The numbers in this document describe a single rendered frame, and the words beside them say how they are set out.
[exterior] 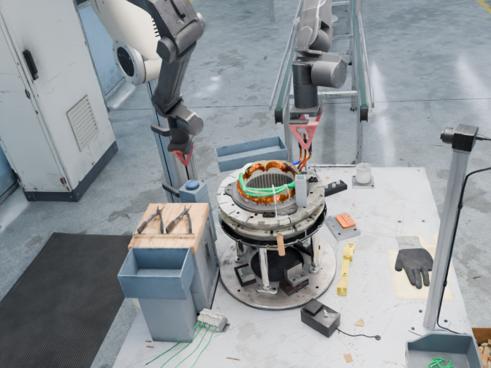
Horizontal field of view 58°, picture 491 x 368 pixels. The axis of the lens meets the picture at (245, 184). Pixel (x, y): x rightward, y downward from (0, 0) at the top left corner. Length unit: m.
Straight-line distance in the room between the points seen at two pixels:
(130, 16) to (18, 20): 1.88
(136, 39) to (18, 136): 2.18
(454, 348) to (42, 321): 2.11
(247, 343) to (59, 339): 1.47
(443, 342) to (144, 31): 1.20
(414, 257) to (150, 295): 0.84
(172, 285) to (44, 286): 1.85
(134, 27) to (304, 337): 1.02
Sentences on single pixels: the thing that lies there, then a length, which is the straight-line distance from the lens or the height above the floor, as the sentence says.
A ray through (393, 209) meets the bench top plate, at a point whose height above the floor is 0.78.
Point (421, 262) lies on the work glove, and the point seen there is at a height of 0.80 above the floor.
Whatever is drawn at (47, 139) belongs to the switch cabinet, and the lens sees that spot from 3.38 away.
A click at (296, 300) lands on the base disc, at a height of 0.80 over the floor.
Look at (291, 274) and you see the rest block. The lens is 1.40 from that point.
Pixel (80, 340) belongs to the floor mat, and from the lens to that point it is 2.57.
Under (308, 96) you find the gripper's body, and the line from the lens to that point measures 1.07.
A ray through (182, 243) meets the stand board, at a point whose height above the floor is 1.06.
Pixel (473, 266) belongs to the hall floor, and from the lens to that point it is 2.76.
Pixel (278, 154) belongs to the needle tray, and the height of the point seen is 1.05.
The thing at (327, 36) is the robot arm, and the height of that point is 1.54.
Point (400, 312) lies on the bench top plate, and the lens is 1.41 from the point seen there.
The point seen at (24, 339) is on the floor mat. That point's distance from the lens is 2.73.
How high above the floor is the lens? 1.85
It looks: 34 degrees down
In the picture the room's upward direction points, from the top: 8 degrees counter-clockwise
